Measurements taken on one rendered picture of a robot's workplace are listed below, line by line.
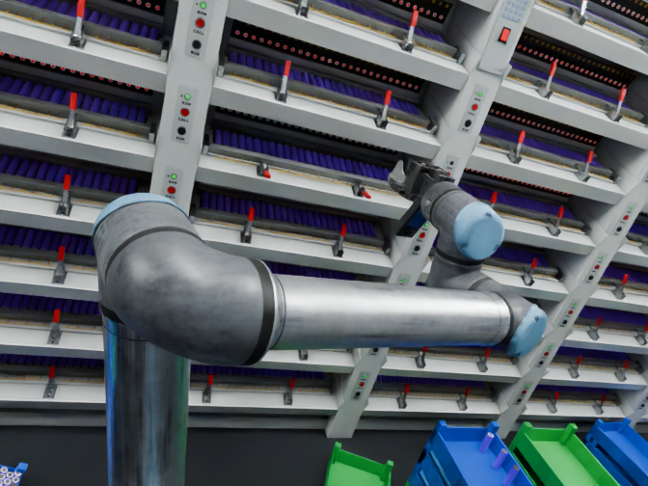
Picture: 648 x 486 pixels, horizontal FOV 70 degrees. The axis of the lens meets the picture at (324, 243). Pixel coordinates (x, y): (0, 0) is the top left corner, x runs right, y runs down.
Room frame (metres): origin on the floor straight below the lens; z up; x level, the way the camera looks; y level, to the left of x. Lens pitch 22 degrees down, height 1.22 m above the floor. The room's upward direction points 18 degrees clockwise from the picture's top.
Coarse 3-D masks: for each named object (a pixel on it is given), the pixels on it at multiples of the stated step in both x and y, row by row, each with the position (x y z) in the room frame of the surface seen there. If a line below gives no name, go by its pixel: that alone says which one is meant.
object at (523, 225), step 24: (480, 192) 1.50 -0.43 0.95; (504, 192) 1.56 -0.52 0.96; (528, 192) 1.62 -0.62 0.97; (552, 192) 1.65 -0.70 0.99; (504, 216) 1.44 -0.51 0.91; (528, 216) 1.51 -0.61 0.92; (552, 216) 1.54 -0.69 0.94; (576, 216) 1.66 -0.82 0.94; (528, 240) 1.45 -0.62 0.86; (552, 240) 1.47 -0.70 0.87; (576, 240) 1.51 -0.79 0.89; (600, 240) 1.53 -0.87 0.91
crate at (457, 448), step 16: (432, 432) 1.05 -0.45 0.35; (448, 432) 1.06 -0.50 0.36; (464, 432) 1.08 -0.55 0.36; (480, 432) 1.10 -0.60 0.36; (496, 432) 1.10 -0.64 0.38; (432, 448) 1.02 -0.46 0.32; (448, 448) 0.98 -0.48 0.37; (464, 448) 1.06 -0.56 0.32; (496, 448) 1.08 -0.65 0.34; (448, 464) 0.95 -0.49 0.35; (464, 464) 1.00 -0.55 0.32; (480, 464) 1.02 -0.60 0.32; (512, 464) 1.02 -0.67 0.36; (464, 480) 0.89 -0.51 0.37; (480, 480) 0.96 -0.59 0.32; (496, 480) 0.98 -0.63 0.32; (528, 480) 0.96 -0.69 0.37
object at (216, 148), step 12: (216, 144) 1.12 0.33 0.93; (240, 156) 1.13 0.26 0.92; (252, 156) 1.14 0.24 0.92; (264, 156) 1.16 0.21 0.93; (288, 168) 1.18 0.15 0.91; (300, 168) 1.19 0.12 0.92; (312, 168) 1.20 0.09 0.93; (324, 168) 1.23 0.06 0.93; (348, 180) 1.25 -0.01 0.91; (372, 180) 1.27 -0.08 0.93; (384, 192) 1.27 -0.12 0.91; (396, 192) 1.30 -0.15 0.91
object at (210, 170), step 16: (208, 128) 1.21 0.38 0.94; (272, 128) 1.28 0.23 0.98; (208, 144) 1.10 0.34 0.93; (336, 144) 1.35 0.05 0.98; (208, 160) 1.09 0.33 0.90; (224, 160) 1.11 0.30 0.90; (208, 176) 1.07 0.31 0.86; (224, 176) 1.08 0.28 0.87; (240, 176) 1.09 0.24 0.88; (256, 176) 1.11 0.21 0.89; (272, 176) 1.14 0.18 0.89; (288, 176) 1.16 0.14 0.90; (304, 176) 1.19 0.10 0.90; (256, 192) 1.12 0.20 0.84; (272, 192) 1.13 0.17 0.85; (288, 192) 1.15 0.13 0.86; (304, 192) 1.16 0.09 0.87; (320, 192) 1.17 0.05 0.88; (336, 192) 1.19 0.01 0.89; (352, 192) 1.22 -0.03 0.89; (368, 192) 1.26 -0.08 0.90; (352, 208) 1.22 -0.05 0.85; (368, 208) 1.23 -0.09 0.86; (384, 208) 1.25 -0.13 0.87; (400, 208) 1.26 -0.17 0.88
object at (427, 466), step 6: (426, 444) 1.05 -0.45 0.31; (426, 450) 1.04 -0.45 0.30; (420, 456) 1.04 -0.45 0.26; (426, 456) 1.03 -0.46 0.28; (420, 462) 1.04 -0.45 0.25; (426, 462) 1.02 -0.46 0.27; (432, 462) 1.00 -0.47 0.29; (426, 468) 1.01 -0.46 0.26; (432, 468) 0.99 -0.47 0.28; (426, 474) 1.00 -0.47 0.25; (432, 474) 0.98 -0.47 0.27; (438, 474) 0.97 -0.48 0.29; (432, 480) 0.97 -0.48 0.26; (438, 480) 0.96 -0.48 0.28
